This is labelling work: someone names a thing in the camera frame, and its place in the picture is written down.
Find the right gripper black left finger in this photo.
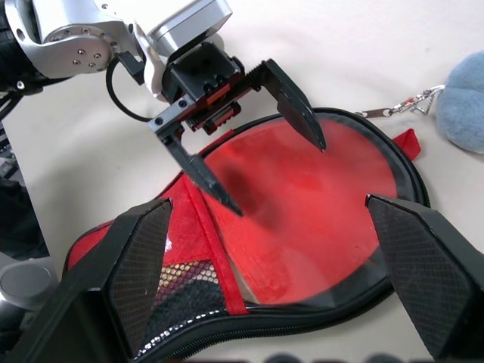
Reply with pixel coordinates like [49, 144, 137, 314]
[11, 198, 173, 363]

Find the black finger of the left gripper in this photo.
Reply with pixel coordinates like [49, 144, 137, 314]
[245, 58, 328, 153]
[148, 98, 244, 217]

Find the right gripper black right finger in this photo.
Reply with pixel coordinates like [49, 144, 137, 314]
[365, 194, 484, 362]

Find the black red paddle case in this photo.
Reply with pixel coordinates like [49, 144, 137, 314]
[62, 107, 432, 362]

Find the silver robot body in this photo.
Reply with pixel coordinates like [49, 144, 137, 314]
[0, 260, 61, 311]

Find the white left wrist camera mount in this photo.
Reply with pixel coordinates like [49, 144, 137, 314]
[134, 0, 232, 103]

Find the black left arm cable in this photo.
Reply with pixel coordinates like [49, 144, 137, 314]
[104, 51, 156, 123]

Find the blue plush ball keychain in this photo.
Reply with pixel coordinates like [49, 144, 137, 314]
[353, 51, 484, 154]

